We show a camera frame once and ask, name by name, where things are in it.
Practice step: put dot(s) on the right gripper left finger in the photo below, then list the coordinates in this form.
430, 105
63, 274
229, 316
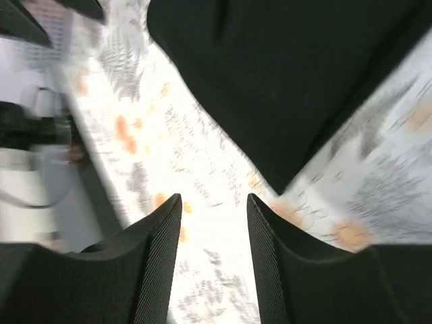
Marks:
125, 278

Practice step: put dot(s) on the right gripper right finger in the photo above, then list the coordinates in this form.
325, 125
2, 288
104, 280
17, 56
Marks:
301, 279

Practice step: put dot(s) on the black t shirt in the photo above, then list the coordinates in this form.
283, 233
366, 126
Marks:
280, 77

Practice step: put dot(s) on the floral table cloth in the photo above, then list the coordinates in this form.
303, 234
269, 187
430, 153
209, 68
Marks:
149, 138

